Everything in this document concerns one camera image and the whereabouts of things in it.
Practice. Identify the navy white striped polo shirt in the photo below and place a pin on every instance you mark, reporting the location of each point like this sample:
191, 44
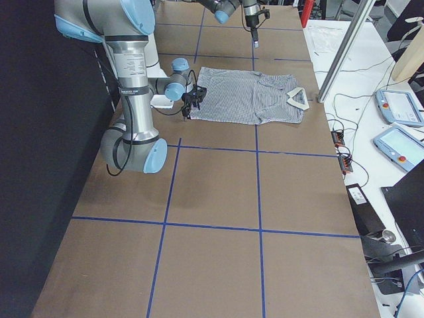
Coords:
249, 97

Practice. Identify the black box with label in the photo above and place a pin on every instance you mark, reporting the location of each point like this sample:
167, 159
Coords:
366, 219

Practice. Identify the black laptop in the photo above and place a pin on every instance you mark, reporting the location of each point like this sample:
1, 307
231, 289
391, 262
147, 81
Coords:
405, 200

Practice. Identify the clear plastic bag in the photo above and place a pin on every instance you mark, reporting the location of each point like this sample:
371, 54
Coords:
325, 39

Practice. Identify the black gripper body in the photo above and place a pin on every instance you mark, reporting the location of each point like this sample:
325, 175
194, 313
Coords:
250, 18
189, 99

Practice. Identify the far blue teach pendant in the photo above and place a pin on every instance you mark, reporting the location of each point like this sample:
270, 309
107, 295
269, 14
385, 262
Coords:
399, 107

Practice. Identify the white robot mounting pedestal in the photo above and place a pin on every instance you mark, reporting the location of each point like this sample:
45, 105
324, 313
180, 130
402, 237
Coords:
159, 66

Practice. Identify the aluminium frame post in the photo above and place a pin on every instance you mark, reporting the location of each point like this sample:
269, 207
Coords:
350, 36

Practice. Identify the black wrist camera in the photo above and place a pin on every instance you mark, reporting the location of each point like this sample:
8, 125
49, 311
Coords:
195, 96
265, 13

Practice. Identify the metal cup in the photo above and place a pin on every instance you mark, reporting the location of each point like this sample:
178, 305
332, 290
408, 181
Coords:
388, 237

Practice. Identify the blue teach pendant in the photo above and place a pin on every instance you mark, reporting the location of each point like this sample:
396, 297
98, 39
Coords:
400, 147
399, 107

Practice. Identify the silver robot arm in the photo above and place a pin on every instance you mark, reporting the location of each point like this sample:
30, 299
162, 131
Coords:
250, 10
126, 28

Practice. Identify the near blue teach pendant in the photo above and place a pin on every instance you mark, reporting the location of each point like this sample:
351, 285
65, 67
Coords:
400, 147

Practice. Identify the red cylinder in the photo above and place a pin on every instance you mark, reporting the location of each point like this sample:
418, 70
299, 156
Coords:
306, 12

